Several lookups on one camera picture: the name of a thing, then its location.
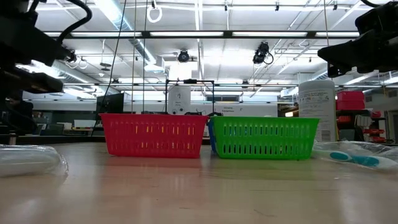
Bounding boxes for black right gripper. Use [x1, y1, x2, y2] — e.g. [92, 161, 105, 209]
[317, 0, 398, 78]

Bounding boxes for green toothbrush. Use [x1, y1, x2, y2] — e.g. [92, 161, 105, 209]
[0, 144, 70, 179]

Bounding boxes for teal handle toothbrush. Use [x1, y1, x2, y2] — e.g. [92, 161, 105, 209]
[312, 141, 398, 172]

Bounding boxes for red storage bin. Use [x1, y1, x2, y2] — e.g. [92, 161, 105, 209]
[335, 90, 366, 111]

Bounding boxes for white wipes canister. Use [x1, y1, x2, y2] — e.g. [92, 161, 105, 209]
[298, 80, 336, 143]

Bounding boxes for black hanging ceiling device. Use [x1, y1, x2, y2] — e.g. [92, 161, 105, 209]
[252, 41, 275, 66]

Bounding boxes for black monitor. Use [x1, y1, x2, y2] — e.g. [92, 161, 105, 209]
[95, 92, 125, 114]

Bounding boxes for green plastic basket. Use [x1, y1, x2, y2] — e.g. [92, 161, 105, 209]
[210, 116, 320, 161]

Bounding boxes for red plastic basket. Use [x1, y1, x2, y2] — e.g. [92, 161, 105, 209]
[99, 113, 210, 159]

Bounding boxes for blue plastic basket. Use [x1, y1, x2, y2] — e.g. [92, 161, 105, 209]
[206, 119, 218, 154]

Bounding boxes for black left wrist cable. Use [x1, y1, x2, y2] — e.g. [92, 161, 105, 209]
[57, 0, 93, 44]

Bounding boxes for silver ceiling duct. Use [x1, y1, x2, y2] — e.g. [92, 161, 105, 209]
[93, 0, 165, 74]

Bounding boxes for white hanging ring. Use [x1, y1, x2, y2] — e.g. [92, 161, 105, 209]
[146, 5, 163, 24]

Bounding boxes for thin black rig frame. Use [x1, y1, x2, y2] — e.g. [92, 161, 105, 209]
[164, 78, 216, 116]

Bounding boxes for white wall appliance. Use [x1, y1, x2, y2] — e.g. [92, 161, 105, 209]
[167, 85, 192, 116]

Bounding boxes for round black ceiling camera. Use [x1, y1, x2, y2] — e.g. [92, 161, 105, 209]
[177, 49, 191, 63]

